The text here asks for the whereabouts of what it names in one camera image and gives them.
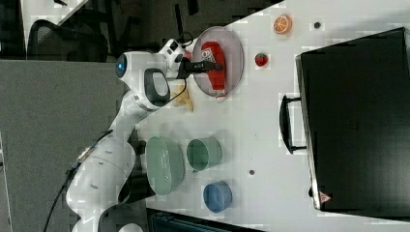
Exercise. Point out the peeled banana toy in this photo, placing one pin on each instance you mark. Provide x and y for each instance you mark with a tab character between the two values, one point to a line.
182	97

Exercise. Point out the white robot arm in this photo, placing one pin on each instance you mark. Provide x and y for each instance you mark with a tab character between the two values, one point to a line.
102	170

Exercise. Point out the grey round plate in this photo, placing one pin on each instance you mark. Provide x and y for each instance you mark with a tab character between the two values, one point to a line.
233	54

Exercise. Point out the blue cup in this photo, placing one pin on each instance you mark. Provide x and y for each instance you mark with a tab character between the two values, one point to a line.
217	196

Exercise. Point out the green perforated colander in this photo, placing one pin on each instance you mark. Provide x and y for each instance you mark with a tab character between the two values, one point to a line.
165	164

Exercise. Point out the green mug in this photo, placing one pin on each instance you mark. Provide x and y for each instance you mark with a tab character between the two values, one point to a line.
204	153

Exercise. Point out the black office chair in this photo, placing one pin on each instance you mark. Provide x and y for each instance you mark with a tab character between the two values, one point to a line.
68	42

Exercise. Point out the red green strawberry toy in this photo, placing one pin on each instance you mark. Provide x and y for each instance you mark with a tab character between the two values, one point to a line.
187	54

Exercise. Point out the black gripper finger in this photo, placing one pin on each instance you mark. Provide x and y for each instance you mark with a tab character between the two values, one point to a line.
205	66

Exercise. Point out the red ketchup bottle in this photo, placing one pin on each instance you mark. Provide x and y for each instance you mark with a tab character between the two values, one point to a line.
212	52

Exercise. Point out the black toaster oven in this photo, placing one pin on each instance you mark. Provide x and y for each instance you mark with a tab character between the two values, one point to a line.
355	107

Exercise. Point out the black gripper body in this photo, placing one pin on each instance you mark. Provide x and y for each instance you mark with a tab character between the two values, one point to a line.
185	69

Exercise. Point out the orange slice toy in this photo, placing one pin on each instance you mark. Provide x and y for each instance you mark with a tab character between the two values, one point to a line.
283	24

